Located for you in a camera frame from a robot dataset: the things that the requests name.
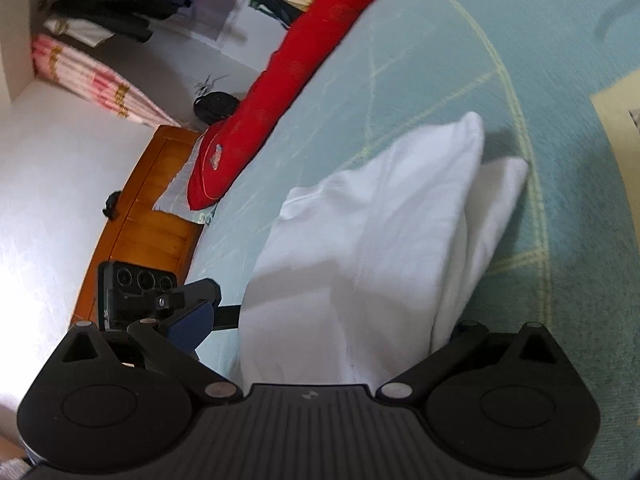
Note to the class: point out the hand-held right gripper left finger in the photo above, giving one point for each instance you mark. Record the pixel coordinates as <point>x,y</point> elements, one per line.
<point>190,327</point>

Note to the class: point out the pink floral curtain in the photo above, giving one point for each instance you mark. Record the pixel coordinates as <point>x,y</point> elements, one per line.
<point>95,77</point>

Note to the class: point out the wooden headboard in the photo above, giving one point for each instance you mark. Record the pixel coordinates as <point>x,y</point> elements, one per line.
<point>140,230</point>

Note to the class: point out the grey checked pillow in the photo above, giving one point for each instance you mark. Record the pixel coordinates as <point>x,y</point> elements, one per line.
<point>177,195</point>

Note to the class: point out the red quilt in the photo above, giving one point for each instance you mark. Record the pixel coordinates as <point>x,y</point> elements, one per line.
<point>280,90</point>

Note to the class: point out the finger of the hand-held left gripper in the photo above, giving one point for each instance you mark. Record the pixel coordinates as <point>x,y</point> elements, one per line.
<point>227,317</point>
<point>197,292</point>

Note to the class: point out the row of hanging dark clothes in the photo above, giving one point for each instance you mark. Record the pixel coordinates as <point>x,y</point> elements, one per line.
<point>120,10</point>

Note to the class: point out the small black item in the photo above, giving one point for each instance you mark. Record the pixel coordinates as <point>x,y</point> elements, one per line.
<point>111,205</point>

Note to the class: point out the black backpack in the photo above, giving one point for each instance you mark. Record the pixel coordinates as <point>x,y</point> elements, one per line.
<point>215,107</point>

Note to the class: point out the green checked bed sheet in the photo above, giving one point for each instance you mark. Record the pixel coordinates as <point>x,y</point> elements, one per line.
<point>500,60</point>

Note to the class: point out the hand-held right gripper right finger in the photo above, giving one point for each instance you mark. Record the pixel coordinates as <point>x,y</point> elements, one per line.
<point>462,342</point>

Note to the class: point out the white printed sweatshirt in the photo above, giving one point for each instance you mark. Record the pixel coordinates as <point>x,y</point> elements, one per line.
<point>390,260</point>

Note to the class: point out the metal wall hook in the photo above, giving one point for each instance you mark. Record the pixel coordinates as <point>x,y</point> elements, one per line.
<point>210,82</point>

